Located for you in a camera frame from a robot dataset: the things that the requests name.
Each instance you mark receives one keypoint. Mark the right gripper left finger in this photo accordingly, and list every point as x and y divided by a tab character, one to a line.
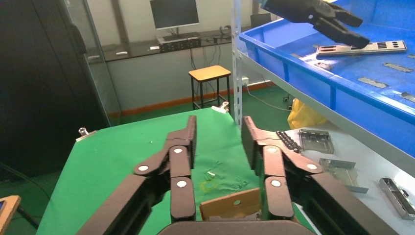
181	194

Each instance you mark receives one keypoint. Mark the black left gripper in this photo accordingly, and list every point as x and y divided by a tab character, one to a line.
291	9

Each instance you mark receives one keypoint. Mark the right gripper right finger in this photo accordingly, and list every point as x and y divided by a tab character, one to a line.
275	194

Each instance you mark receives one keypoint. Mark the brown cardboard box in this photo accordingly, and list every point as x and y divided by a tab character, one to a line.
227	202

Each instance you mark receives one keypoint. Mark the blue plastic tray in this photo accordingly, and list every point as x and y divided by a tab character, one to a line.
356	107

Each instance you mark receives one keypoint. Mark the black equipment box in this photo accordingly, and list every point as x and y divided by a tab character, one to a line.
180	46

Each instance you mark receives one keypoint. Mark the green table cloth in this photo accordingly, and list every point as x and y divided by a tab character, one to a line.
129	149

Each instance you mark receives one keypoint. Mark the yellow plastic bag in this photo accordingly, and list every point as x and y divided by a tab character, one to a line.
304	115

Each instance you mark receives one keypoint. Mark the silver binder clip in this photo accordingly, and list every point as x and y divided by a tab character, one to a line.
85	135
222	107

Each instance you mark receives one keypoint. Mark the black headset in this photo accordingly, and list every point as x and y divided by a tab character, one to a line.
224	30

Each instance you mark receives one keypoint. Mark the grey counter desk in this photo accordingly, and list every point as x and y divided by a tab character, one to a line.
146	77

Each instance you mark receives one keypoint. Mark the wooden stool black legs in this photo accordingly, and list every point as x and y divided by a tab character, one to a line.
209	73

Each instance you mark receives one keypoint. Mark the small white desk item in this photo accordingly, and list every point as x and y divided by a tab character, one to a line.
93	57
155	48
121	53

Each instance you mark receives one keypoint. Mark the black keyboard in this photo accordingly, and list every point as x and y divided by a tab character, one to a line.
180	35

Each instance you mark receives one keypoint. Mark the black computer monitor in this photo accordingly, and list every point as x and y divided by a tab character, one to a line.
174	13

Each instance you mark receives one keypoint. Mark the wooden board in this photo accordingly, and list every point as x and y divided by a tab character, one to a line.
9	211

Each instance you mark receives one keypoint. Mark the black cabinet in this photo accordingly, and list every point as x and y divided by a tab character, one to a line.
32	81

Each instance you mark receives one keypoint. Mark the silver sheet metal bracket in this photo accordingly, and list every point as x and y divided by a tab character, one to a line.
316	142
340	168

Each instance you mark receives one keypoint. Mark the white wall socket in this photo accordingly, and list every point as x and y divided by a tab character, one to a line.
245	81

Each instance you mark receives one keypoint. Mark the white perforated shelf post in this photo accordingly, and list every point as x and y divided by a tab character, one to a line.
237	65

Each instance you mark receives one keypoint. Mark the narrow silver metal bracket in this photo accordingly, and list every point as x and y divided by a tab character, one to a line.
397	199

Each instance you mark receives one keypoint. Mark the glass panel grey frame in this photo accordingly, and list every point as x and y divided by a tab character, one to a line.
107	90

